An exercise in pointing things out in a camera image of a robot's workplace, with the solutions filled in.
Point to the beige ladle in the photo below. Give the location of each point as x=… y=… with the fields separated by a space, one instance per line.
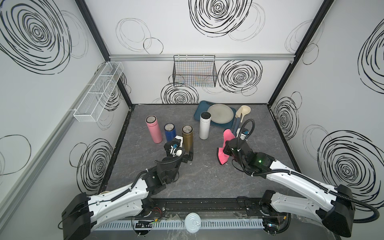
x=245 y=110

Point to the grey round plate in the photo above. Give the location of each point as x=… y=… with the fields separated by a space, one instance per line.
x=220 y=114

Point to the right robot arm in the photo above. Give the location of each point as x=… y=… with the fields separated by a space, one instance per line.
x=330 y=205

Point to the gold thermos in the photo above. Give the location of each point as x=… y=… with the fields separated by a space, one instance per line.
x=188 y=138

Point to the white round can lid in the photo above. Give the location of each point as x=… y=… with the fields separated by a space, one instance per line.
x=193 y=223

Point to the blue thermos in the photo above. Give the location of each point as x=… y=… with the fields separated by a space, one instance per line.
x=170 y=131

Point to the pink cloth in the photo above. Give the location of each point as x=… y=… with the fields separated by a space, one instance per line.
x=223 y=154

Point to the pink thermos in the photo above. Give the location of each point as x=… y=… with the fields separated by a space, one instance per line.
x=153 y=126

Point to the blue handled utensil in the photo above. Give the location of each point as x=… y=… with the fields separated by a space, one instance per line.
x=237 y=120

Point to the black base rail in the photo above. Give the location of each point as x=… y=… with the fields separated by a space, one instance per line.
x=252 y=207

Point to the white thermos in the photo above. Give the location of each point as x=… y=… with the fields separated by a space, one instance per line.
x=205 y=122

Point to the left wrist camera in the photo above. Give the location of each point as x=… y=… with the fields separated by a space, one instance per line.
x=176 y=143

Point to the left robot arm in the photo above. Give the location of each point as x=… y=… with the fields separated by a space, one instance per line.
x=85 y=213

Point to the white slotted cable duct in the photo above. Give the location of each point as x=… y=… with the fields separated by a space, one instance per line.
x=212 y=224

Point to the white mesh shelf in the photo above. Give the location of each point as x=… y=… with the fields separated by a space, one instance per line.
x=100 y=91

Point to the black wire basket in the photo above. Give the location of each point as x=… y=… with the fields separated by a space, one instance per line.
x=195 y=71

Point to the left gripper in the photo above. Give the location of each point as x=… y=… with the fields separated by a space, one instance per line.
x=184 y=158

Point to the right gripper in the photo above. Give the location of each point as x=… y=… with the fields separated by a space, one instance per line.
x=227 y=148

